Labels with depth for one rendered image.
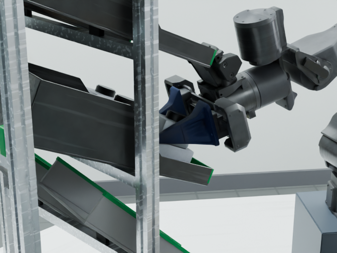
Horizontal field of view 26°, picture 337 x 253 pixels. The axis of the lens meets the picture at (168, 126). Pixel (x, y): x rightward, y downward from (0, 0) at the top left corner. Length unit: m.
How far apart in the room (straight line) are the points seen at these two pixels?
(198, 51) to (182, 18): 2.44
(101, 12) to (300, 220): 0.58
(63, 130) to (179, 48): 0.17
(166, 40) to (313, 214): 0.45
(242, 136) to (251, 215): 0.69
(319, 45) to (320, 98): 2.55
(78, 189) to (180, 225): 0.56
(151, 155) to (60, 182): 0.19
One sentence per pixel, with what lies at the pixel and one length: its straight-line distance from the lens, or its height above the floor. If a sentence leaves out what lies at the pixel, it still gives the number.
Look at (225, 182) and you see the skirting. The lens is 3.61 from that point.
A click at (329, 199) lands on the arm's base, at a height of 1.08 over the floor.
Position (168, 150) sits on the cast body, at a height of 1.23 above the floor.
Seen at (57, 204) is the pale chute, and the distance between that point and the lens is 1.03.
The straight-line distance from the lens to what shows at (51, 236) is 1.51.
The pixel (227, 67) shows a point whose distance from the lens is 0.93.
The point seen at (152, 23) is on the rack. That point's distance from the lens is 0.80.
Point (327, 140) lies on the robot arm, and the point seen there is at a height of 1.18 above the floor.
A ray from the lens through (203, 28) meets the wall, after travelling 3.35.
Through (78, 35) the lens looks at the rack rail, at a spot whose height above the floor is 1.39.
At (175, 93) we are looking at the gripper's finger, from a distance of 1.00.
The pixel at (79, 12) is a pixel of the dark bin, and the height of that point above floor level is 1.44.
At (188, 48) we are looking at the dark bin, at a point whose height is 1.38.
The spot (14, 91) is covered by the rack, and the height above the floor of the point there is 1.39.
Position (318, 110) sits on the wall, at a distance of 3.61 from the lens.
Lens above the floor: 1.61
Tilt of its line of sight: 21 degrees down
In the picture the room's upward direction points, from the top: straight up
